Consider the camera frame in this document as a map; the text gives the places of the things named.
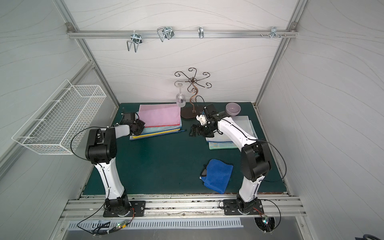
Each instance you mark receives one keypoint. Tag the yellow mesh document bag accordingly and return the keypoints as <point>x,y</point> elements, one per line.
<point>149,135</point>

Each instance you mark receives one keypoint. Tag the white wire basket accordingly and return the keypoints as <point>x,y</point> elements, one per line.
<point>66,113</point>

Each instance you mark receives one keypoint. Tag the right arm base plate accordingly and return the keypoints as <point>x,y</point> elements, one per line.
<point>231,207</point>

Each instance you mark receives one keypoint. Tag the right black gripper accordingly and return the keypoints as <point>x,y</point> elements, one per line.
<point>202,129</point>

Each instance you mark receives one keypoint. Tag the metal scroll glass rack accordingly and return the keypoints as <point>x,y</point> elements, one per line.
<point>193,88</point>

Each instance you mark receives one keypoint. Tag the metal hook clip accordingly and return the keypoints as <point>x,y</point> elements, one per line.
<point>201,32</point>
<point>134,42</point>
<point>273,34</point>
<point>165,33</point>

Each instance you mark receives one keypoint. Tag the pink mesh document bag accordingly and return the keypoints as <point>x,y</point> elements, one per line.
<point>160,115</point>

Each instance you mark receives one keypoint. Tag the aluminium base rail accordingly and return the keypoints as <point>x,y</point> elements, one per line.
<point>183,206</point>

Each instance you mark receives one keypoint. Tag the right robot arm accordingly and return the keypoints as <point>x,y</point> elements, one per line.
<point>255,154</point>

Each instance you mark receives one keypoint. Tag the blue microfibre cloth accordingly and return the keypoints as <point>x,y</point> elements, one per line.
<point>216,175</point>

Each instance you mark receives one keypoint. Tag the pink ceramic bowl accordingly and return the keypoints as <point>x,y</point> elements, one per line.
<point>233,109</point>

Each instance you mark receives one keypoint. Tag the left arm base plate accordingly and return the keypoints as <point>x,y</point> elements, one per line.
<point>137,210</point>

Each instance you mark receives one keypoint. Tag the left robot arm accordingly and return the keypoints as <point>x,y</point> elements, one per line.
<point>101,150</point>

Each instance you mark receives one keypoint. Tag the green mesh document bag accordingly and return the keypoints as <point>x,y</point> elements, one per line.
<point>224,145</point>

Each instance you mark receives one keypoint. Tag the aluminium cross rail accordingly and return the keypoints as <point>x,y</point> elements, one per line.
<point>179,34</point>

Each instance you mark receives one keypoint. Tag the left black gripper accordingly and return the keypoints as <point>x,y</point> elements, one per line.
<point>139,126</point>

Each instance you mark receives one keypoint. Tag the wine glass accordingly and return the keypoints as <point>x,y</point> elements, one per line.
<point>180,97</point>

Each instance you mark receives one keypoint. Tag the white vent strip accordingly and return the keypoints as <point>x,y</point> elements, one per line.
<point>155,224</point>

